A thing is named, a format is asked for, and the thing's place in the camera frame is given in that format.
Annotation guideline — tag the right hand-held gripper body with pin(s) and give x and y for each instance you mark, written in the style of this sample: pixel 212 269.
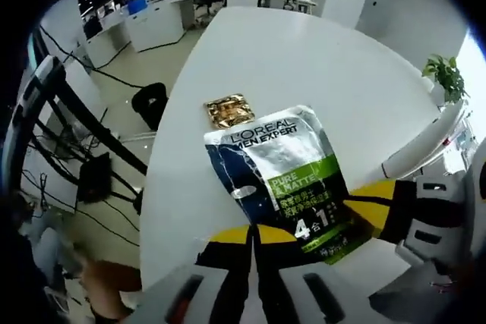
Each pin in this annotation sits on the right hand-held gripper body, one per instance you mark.
pixel 476 225

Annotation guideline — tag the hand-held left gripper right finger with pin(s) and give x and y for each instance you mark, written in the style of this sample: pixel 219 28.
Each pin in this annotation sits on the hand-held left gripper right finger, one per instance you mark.
pixel 281 259

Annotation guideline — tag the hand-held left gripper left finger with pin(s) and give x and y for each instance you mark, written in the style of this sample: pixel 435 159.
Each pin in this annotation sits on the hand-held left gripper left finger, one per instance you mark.
pixel 228 255

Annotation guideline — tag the silver green skincare sachet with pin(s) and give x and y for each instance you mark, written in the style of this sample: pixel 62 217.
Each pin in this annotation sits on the silver green skincare sachet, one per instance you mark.
pixel 281 157

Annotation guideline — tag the gold skincare sachet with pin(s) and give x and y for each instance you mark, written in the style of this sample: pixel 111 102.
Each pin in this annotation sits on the gold skincare sachet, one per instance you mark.
pixel 229 111

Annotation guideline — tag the green potted plant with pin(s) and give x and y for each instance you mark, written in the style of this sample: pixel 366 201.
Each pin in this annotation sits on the green potted plant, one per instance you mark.
pixel 446 73

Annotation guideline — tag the black box on floor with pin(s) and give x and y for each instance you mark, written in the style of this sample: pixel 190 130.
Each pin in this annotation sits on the black box on floor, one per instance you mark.
pixel 95 178

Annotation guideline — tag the black office chair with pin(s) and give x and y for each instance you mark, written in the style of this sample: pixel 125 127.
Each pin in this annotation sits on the black office chair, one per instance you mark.
pixel 150 104

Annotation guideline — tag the long white office desk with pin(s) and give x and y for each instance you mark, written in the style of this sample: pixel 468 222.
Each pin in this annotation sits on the long white office desk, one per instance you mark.
pixel 155 28

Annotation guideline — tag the white desk with cabinets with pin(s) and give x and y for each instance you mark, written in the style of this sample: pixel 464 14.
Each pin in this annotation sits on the white desk with cabinets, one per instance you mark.
pixel 106 43

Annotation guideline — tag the blue bin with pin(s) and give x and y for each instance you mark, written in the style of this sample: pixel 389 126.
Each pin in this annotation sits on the blue bin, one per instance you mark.
pixel 137 6

